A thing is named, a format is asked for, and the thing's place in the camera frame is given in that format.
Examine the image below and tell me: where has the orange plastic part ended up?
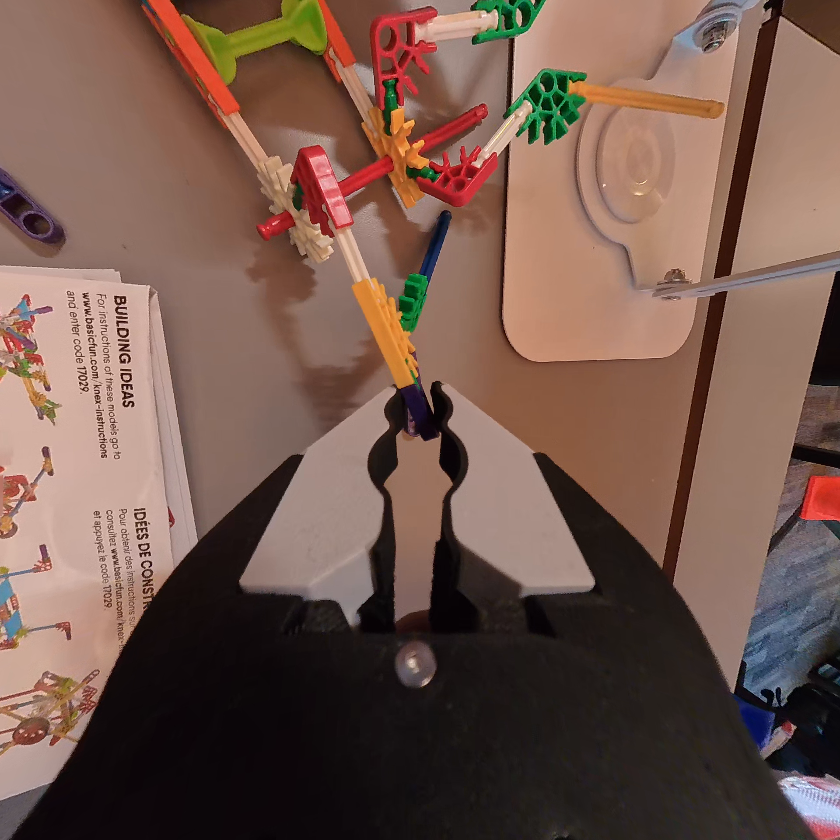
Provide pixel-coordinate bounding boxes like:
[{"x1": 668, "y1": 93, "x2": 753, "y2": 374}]
[{"x1": 804, "y1": 476, "x2": 840, "y2": 522}]

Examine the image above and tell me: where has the red and white cloth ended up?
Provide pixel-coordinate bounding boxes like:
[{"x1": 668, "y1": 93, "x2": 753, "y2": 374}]
[{"x1": 777, "y1": 774, "x2": 840, "y2": 840}]

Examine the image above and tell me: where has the white metal stand base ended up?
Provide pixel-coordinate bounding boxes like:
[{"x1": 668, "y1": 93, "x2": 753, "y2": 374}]
[{"x1": 502, "y1": 0, "x2": 762, "y2": 363}]

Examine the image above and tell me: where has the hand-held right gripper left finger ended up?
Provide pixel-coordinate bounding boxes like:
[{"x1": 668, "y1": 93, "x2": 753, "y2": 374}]
[{"x1": 238, "y1": 384, "x2": 401, "y2": 634}]

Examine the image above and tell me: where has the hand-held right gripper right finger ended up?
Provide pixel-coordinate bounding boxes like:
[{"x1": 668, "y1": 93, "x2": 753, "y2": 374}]
[{"x1": 428, "y1": 381, "x2": 598, "y2": 634}]

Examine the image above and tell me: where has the blue rod cross toy assembly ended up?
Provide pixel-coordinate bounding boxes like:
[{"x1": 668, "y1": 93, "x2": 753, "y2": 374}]
[{"x1": 0, "y1": 167, "x2": 67, "y2": 247}]

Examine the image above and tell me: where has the colourful toy construction model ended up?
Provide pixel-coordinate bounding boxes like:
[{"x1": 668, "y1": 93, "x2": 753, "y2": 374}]
[{"x1": 141, "y1": 0, "x2": 726, "y2": 442}]

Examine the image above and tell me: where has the illustrated instruction booklet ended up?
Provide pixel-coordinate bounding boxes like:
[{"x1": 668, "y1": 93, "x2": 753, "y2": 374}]
[{"x1": 0, "y1": 266, "x2": 198, "y2": 782}]

